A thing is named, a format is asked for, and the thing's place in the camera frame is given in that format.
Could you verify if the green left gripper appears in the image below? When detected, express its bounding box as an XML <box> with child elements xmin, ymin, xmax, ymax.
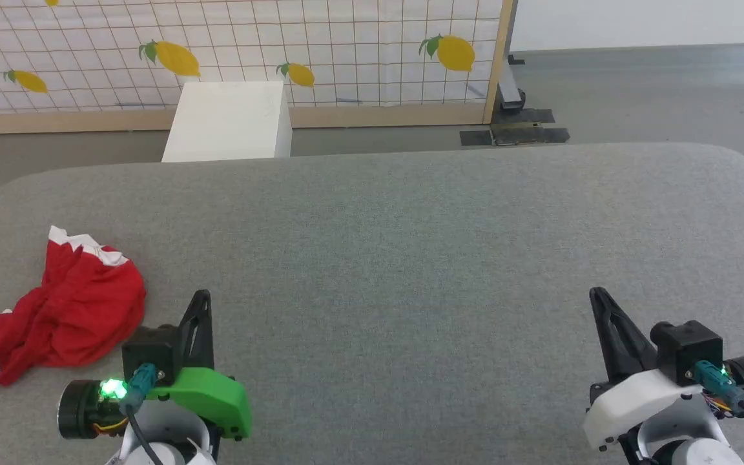
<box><xmin>57</xmin><ymin>289</ymin><xmax>254</xmax><ymax>442</ymax></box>

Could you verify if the lemon print partition panel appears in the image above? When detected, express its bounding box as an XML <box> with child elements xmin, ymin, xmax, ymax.
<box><xmin>0</xmin><ymin>0</ymin><xmax>516</xmax><ymax>135</ymax></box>

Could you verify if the red garment with white trim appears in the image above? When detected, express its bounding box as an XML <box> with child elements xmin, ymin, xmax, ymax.
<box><xmin>0</xmin><ymin>225</ymin><xmax>147</xmax><ymax>387</ymax></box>

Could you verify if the black metal panel foot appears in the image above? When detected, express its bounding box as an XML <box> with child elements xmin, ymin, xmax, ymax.
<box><xmin>460</xmin><ymin>54</ymin><xmax>570</xmax><ymax>147</ymax></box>

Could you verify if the grey fabric sofa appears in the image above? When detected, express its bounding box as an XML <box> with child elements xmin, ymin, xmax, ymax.
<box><xmin>0</xmin><ymin>142</ymin><xmax>744</xmax><ymax>465</ymax></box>

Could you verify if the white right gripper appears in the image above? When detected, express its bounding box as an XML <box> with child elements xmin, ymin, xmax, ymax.
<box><xmin>581</xmin><ymin>287</ymin><xmax>744</xmax><ymax>451</ymax></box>

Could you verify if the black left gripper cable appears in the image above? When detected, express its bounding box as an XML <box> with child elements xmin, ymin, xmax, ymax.
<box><xmin>118</xmin><ymin>362</ymin><xmax>166</xmax><ymax>465</ymax></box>

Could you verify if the white box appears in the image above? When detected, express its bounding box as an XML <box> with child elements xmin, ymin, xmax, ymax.
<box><xmin>161</xmin><ymin>81</ymin><xmax>293</xmax><ymax>163</ymax></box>

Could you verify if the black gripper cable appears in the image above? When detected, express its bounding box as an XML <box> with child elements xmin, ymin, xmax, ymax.
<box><xmin>118</xmin><ymin>362</ymin><xmax>166</xmax><ymax>465</ymax></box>
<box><xmin>694</xmin><ymin>360</ymin><xmax>744</xmax><ymax>456</ymax></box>

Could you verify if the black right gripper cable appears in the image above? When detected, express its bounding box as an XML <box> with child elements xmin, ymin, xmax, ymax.
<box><xmin>694</xmin><ymin>360</ymin><xmax>744</xmax><ymax>456</ymax></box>

